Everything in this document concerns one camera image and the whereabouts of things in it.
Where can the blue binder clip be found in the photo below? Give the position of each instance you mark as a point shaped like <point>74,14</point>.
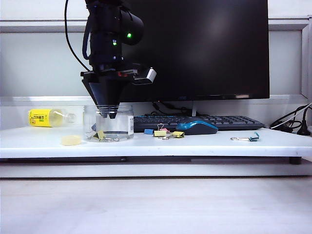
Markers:
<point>148,131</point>

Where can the teal binder clip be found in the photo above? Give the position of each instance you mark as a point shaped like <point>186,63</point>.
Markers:
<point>254,139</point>

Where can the round transparent plastic jar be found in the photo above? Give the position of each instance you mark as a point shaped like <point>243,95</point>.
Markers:
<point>122,124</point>

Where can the black power plug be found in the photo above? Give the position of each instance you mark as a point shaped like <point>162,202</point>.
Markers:
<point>303,131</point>

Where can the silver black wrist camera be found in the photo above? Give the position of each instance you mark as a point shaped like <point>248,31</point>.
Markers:
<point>148,76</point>

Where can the pale yellow tape roll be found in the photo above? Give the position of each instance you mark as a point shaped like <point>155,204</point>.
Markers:
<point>71,140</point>

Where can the silver paper clip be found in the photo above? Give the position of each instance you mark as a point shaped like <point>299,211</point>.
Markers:
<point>112,139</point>

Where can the black computer keyboard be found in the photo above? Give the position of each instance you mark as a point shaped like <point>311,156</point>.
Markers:
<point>231,122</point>

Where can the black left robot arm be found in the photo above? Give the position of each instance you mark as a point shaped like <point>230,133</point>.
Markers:
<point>104,36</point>

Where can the white raised desk board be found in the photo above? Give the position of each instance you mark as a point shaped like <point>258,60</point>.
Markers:
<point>170,148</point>

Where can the pink binder clip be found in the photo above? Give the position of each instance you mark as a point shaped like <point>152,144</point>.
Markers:
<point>166,130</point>

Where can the blue and black mouse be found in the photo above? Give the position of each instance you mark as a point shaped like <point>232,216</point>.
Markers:
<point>200,129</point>

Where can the black board foot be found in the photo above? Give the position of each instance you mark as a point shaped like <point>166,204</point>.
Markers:
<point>295,161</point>

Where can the yellow binder clip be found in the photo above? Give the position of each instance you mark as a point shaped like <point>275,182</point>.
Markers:
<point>179,134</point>
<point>100,135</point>
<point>159,133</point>

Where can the grey aluminium partition frame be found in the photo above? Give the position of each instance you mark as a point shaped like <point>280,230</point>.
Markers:
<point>36,26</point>

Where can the black computer monitor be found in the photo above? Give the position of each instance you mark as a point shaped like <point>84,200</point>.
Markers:
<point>207,48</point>

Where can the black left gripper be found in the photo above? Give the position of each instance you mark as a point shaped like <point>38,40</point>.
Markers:
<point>107,76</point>

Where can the yellow labelled plastic bottle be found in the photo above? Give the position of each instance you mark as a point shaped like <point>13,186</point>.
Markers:
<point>39,118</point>

